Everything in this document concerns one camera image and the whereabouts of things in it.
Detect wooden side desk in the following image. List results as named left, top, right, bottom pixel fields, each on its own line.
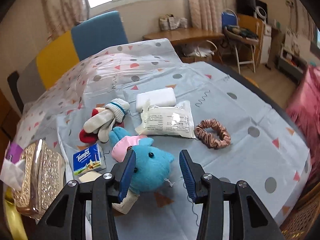
left=143, top=28, right=224, bottom=46

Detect beige rolled cloth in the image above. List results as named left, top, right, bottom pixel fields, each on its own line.
left=112, top=190, right=139, bottom=215

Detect blue Tempo tissue pack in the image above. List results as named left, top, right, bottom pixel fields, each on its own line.
left=73, top=144, right=106, bottom=176

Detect gold ornate tissue box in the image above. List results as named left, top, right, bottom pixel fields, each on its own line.
left=13, top=139, right=65, bottom=220

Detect beige patterned curtain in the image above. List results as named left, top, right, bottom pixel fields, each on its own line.
left=188, top=0, right=223, bottom=33

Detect white sponge block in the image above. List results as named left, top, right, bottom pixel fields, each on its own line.
left=136, top=87, right=176, bottom=112

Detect red christmas sock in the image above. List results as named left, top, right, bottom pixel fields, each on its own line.
left=79, top=107, right=124, bottom=144

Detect blue plush elephant toy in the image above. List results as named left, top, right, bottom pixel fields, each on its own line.
left=109, top=126, right=175, bottom=194

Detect blue folding chair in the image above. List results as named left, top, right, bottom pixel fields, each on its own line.
left=221, top=9, right=259, bottom=74

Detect pink blanket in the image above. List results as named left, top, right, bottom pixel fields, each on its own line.
left=286, top=66, right=319, bottom=181

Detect white wet wipes pack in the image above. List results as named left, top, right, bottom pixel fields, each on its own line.
left=135, top=100, right=195, bottom=139

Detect jars on desk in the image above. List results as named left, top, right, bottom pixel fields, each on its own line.
left=158, top=14, right=188, bottom=31

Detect grey yellow blue sofa back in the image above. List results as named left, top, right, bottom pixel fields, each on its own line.
left=8, top=11, right=128, bottom=109

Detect white knit glove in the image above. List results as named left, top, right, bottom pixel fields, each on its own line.
left=83, top=98, right=130, bottom=143

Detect purple cardboard box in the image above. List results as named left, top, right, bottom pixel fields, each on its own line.
left=5, top=141, right=23, bottom=164

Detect patterned white tablecloth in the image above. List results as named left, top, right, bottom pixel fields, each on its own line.
left=12, top=37, right=312, bottom=240

